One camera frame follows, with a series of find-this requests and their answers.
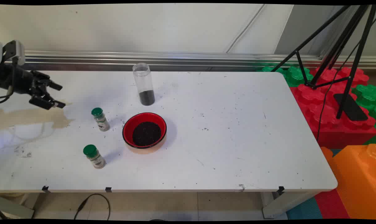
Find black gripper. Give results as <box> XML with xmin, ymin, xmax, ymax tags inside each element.
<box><xmin>0</xmin><ymin>64</ymin><xmax>66</xmax><ymax>110</ymax></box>

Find clear plastic jar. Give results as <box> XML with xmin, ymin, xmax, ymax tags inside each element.
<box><xmin>132</xmin><ymin>63</ymin><xmax>156</xmax><ymax>106</ymax></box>

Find green cap spice bottle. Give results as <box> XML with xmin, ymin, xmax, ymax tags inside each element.
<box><xmin>83</xmin><ymin>144</ymin><xmax>106</xmax><ymax>169</ymax></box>
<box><xmin>91</xmin><ymin>108</ymin><xmax>110</xmax><ymax>132</ymax></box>

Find red bowl black rim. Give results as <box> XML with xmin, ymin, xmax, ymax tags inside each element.
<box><xmin>122</xmin><ymin>112</ymin><xmax>167</xmax><ymax>154</ymax></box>

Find dark grains heap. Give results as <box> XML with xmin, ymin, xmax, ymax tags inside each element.
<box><xmin>132</xmin><ymin>121</ymin><xmax>162</xmax><ymax>147</ymax></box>

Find grey metal base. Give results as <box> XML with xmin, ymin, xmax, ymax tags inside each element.
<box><xmin>0</xmin><ymin>195</ymin><xmax>35</xmax><ymax>220</ymax></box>

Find green foam block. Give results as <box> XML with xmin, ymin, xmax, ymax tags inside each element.
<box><xmin>351</xmin><ymin>84</ymin><xmax>376</xmax><ymax>120</ymax></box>
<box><xmin>258</xmin><ymin>64</ymin><xmax>314</xmax><ymax>87</ymax></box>

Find white table leg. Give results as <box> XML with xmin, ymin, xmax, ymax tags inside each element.
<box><xmin>262</xmin><ymin>190</ymin><xmax>320</xmax><ymax>219</ymax></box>

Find teal floor mat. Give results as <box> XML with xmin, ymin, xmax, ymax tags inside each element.
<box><xmin>286</xmin><ymin>197</ymin><xmax>323</xmax><ymax>220</ymax></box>

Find red foam block stack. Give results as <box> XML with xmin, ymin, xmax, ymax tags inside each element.
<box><xmin>289</xmin><ymin>67</ymin><xmax>376</xmax><ymax>149</ymax></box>

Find black flat plate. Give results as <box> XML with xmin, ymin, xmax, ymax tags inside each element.
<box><xmin>333</xmin><ymin>93</ymin><xmax>369</xmax><ymax>122</ymax></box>

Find red floor mat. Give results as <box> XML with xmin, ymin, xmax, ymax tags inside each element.
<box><xmin>314</xmin><ymin>189</ymin><xmax>350</xmax><ymax>219</ymax></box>

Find black tripod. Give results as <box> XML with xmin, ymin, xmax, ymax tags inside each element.
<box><xmin>270</xmin><ymin>5</ymin><xmax>376</xmax><ymax>119</ymax></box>

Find orange foam block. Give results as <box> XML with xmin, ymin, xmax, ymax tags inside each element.
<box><xmin>320</xmin><ymin>144</ymin><xmax>376</xmax><ymax>220</ymax></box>

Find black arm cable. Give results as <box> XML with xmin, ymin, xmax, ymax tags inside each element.
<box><xmin>0</xmin><ymin>58</ymin><xmax>19</xmax><ymax>105</ymax></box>

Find white silver wrist camera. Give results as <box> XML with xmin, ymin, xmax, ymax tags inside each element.
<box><xmin>3</xmin><ymin>40</ymin><xmax>26</xmax><ymax>66</ymax></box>

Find black floor cable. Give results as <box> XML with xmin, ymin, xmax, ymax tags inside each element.
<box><xmin>74</xmin><ymin>194</ymin><xmax>111</xmax><ymax>221</ymax></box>

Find aluminium wall rail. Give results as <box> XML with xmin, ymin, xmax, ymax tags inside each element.
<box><xmin>20</xmin><ymin>51</ymin><xmax>376</xmax><ymax>70</ymax></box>

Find thin black tripod cable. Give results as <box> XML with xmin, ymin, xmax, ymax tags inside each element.
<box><xmin>316</xmin><ymin>16</ymin><xmax>376</xmax><ymax>141</ymax></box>

